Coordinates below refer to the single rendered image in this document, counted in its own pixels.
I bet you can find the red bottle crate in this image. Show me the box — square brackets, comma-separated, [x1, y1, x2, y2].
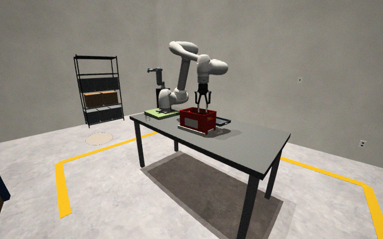
[180, 107, 216, 135]

